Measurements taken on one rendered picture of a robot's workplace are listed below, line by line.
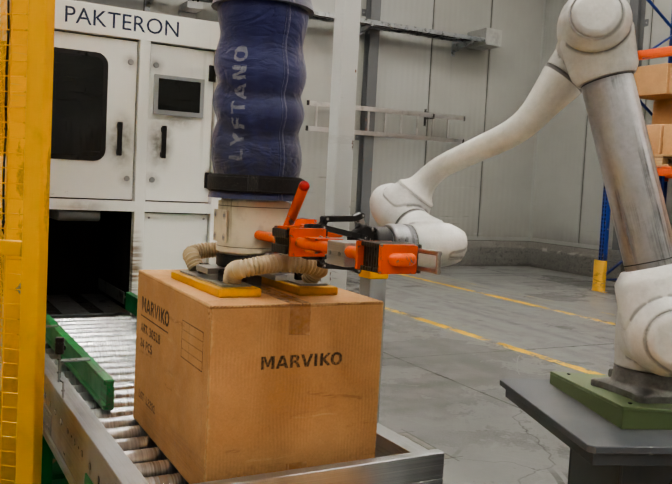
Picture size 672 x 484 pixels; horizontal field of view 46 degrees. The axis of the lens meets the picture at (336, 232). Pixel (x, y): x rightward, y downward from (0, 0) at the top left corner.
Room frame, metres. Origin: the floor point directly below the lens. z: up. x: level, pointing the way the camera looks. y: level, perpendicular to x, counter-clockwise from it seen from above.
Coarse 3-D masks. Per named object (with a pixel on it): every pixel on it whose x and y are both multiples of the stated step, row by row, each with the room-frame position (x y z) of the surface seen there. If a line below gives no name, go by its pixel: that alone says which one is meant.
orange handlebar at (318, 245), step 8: (256, 232) 1.80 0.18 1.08; (264, 232) 1.77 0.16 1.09; (328, 232) 2.03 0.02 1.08; (264, 240) 1.77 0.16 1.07; (272, 240) 1.72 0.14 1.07; (296, 240) 1.62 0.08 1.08; (304, 240) 1.59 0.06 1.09; (312, 240) 1.57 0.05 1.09; (320, 240) 1.55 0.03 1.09; (304, 248) 1.60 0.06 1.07; (312, 248) 1.56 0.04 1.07; (320, 248) 1.52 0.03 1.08; (352, 248) 1.42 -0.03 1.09; (352, 256) 1.42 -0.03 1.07; (392, 256) 1.31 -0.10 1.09; (400, 256) 1.31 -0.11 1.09; (408, 256) 1.32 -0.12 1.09; (392, 264) 1.32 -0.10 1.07; (400, 264) 1.31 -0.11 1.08; (408, 264) 1.32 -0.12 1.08
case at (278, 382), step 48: (144, 288) 2.04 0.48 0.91; (192, 288) 1.80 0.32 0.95; (144, 336) 2.02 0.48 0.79; (192, 336) 1.67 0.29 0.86; (240, 336) 1.60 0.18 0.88; (288, 336) 1.65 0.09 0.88; (336, 336) 1.70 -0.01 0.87; (144, 384) 2.01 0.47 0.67; (192, 384) 1.66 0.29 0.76; (240, 384) 1.60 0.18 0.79; (288, 384) 1.65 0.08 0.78; (336, 384) 1.70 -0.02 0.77; (192, 432) 1.65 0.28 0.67; (240, 432) 1.60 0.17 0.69; (288, 432) 1.65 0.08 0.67; (336, 432) 1.71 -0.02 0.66; (192, 480) 1.64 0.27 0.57
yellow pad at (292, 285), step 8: (264, 280) 1.93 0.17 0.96; (272, 280) 1.89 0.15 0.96; (288, 280) 1.85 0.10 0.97; (296, 280) 1.85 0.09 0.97; (280, 288) 1.85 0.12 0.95; (288, 288) 1.81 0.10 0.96; (296, 288) 1.78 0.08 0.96; (304, 288) 1.77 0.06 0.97; (312, 288) 1.78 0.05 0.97; (320, 288) 1.79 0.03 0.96; (328, 288) 1.80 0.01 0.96; (336, 288) 1.81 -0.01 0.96
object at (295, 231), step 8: (272, 232) 1.68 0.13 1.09; (280, 232) 1.64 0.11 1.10; (288, 232) 1.62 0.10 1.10; (296, 232) 1.62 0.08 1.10; (304, 232) 1.63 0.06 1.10; (312, 232) 1.64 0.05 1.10; (320, 232) 1.65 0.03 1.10; (280, 240) 1.66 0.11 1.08; (288, 240) 1.63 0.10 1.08; (272, 248) 1.67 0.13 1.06; (280, 248) 1.64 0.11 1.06; (288, 248) 1.62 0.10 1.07; (296, 248) 1.62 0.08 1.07; (296, 256) 1.62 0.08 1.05; (304, 256) 1.63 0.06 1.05; (312, 256) 1.64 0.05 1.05; (320, 256) 1.65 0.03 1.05
